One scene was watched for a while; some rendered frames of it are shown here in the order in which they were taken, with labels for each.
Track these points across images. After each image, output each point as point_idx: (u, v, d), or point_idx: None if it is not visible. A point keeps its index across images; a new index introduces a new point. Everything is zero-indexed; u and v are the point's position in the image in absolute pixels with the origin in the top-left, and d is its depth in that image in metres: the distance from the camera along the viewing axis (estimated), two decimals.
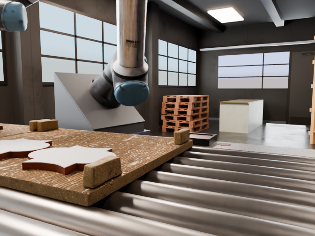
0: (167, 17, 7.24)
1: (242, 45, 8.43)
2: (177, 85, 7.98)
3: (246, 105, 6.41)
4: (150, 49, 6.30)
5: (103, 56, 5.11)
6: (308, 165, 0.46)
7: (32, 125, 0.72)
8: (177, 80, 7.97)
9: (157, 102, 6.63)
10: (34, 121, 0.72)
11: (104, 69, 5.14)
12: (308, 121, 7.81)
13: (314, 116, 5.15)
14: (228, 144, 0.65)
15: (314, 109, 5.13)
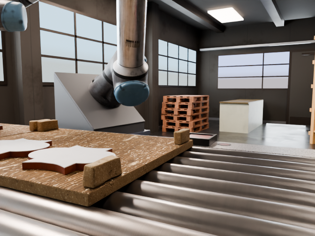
0: (167, 17, 7.24)
1: (242, 45, 8.43)
2: (177, 85, 7.98)
3: (246, 105, 6.41)
4: (150, 49, 6.30)
5: (103, 56, 5.11)
6: (308, 165, 0.46)
7: (32, 125, 0.72)
8: (177, 80, 7.97)
9: (157, 102, 6.63)
10: (34, 121, 0.72)
11: (104, 69, 5.14)
12: (308, 121, 7.81)
13: (314, 116, 5.15)
14: (228, 144, 0.65)
15: (314, 109, 5.13)
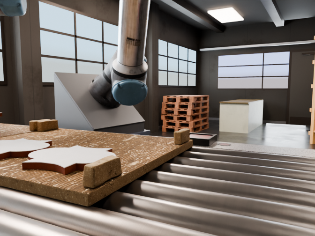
0: (167, 17, 7.24)
1: (242, 45, 8.43)
2: (177, 85, 7.98)
3: (246, 105, 6.41)
4: (150, 49, 6.30)
5: (103, 56, 5.11)
6: (308, 165, 0.46)
7: (32, 125, 0.72)
8: (177, 80, 7.97)
9: (157, 102, 6.63)
10: (34, 121, 0.72)
11: (104, 69, 5.14)
12: (308, 121, 7.81)
13: (314, 116, 5.15)
14: (228, 144, 0.65)
15: (314, 109, 5.13)
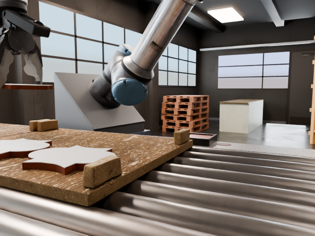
0: None
1: (242, 45, 8.43)
2: (177, 85, 7.98)
3: (246, 105, 6.41)
4: None
5: (103, 56, 5.11)
6: (308, 165, 0.46)
7: (32, 125, 0.72)
8: (177, 80, 7.97)
9: (157, 102, 6.63)
10: (34, 121, 0.72)
11: (104, 69, 5.14)
12: (308, 121, 7.81)
13: (314, 116, 5.15)
14: (228, 144, 0.65)
15: (314, 109, 5.13)
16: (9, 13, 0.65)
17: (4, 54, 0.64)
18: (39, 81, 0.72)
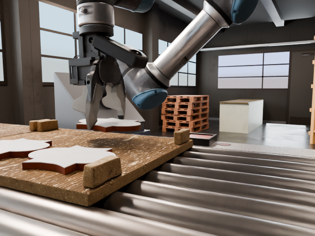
0: (167, 17, 7.24)
1: (242, 45, 8.43)
2: (177, 85, 7.98)
3: (246, 105, 6.41)
4: (150, 49, 6.30)
5: None
6: (308, 165, 0.46)
7: (32, 125, 0.72)
8: (177, 80, 7.97)
9: None
10: (34, 121, 0.72)
11: None
12: (308, 121, 7.81)
13: (314, 116, 5.15)
14: (228, 144, 0.65)
15: (314, 109, 5.13)
16: (99, 40, 0.54)
17: (95, 89, 0.53)
18: (123, 115, 0.62)
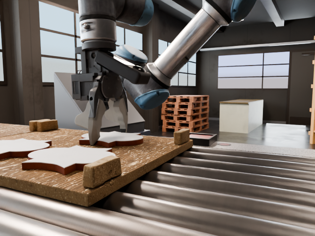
0: (167, 17, 7.24)
1: (242, 45, 8.43)
2: (177, 85, 7.98)
3: (246, 105, 6.41)
4: (150, 49, 6.30)
5: None
6: (308, 165, 0.46)
7: (32, 125, 0.72)
8: (177, 80, 7.97)
9: None
10: (34, 121, 0.72)
11: None
12: (308, 121, 7.81)
13: (314, 116, 5.15)
14: (228, 144, 0.65)
15: (314, 109, 5.13)
16: (101, 55, 0.55)
17: (98, 105, 0.53)
18: (125, 129, 0.62)
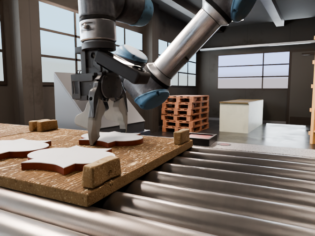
0: (167, 17, 7.24)
1: (242, 45, 8.43)
2: (177, 85, 7.98)
3: (246, 105, 6.41)
4: (150, 49, 6.30)
5: None
6: (308, 166, 0.46)
7: (32, 125, 0.72)
8: (177, 80, 7.97)
9: None
10: (34, 121, 0.72)
11: None
12: (308, 121, 7.81)
13: (314, 116, 5.15)
14: (228, 144, 0.65)
15: (314, 109, 5.13)
16: (101, 55, 0.55)
17: (97, 105, 0.53)
18: (125, 129, 0.62)
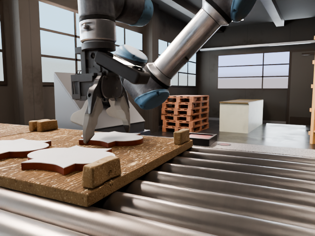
0: (167, 17, 7.24)
1: (242, 45, 8.43)
2: (177, 85, 7.98)
3: (246, 105, 6.41)
4: (150, 49, 6.30)
5: None
6: (308, 166, 0.46)
7: (32, 125, 0.72)
8: (177, 80, 7.97)
9: None
10: (34, 121, 0.72)
11: None
12: (308, 121, 7.81)
13: (314, 116, 5.15)
14: (228, 144, 0.65)
15: (314, 109, 5.13)
16: (101, 55, 0.55)
17: (95, 103, 0.53)
18: (128, 126, 0.64)
